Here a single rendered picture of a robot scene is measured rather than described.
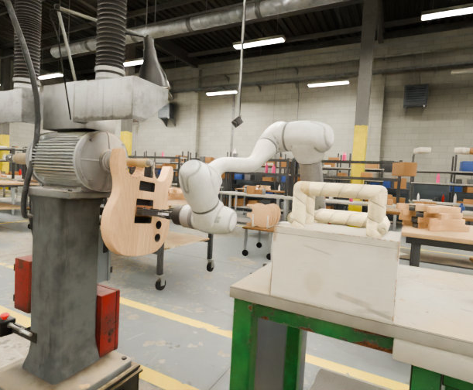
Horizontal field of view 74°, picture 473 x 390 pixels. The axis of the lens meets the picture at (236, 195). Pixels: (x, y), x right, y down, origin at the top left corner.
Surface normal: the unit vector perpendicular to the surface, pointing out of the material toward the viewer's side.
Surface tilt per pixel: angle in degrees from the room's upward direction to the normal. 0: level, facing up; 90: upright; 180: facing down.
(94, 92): 90
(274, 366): 90
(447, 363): 90
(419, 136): 90
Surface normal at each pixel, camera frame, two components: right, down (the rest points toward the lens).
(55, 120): -0.46, 0.02
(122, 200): 0.90, 0.05
